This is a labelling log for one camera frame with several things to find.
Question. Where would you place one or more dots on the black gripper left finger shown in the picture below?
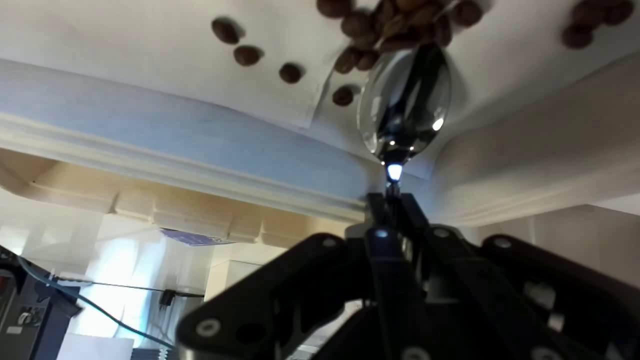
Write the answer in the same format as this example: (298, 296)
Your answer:
(293, 292)

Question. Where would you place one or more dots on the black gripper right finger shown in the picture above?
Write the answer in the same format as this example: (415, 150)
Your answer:
(520, 292)

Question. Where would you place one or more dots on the metal spoon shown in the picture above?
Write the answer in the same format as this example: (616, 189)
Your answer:
(406, 107)

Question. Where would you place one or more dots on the brown coffee beans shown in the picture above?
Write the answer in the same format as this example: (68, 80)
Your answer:
(373, 30)

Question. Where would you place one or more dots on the small beige open box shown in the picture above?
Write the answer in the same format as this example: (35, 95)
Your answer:
(241, 266)

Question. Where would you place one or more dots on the small blue packet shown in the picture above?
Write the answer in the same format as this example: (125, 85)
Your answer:
(191, 236)

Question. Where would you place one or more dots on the black machine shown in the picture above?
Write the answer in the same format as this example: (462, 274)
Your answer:
(33, 313)

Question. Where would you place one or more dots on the white paper box liner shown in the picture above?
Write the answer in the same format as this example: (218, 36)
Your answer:
(132, 52)

